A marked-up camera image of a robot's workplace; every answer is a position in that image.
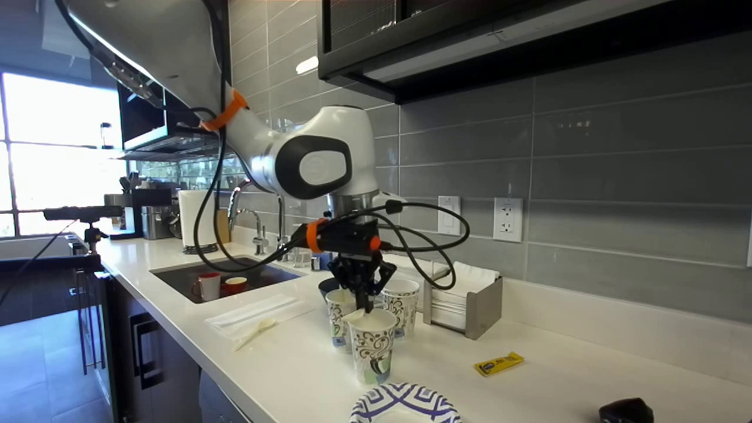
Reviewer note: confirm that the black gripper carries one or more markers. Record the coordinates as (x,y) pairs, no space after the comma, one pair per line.
(359,264)

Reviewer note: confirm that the patterned paper cup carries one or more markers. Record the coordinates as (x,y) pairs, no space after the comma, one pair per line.
(342,310)
(369,336)
(400,297)

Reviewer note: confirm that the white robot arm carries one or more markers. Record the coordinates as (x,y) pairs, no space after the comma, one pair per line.
(332,155)

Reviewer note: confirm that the coffee machine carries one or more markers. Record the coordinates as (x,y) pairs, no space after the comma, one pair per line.
(146,208)

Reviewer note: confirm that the patterned paper cup back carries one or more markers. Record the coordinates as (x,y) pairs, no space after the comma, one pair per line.
(400,297)

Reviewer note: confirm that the blue patterned paper plate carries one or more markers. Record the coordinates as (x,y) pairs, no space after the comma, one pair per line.
(403,402)

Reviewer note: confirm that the wrapped utensil packets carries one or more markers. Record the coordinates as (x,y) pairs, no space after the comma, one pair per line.
(248,323)

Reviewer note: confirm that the chrome faucet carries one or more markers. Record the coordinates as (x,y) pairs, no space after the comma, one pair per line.
(239,210)

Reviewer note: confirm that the yellow packet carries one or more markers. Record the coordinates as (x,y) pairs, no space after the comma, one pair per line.
(500,364)

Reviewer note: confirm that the red cup in sink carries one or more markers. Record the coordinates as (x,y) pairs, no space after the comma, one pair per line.
(211,285)

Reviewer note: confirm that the paper towel roll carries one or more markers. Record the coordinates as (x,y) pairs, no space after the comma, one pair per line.
(195,215)

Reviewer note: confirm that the black overhead cabinet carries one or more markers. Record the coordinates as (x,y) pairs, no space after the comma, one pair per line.
(409,50)

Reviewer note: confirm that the black small object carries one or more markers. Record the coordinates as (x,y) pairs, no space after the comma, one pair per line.
(634,409)

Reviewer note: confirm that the white wall outlet left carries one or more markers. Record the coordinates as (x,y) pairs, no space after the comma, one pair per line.
(447,217)

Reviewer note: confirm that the white wall outlet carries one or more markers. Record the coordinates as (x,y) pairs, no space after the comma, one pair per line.
(508,220)
(447,217)

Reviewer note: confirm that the white wall outlet right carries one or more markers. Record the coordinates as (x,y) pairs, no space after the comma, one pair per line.
(508,220)

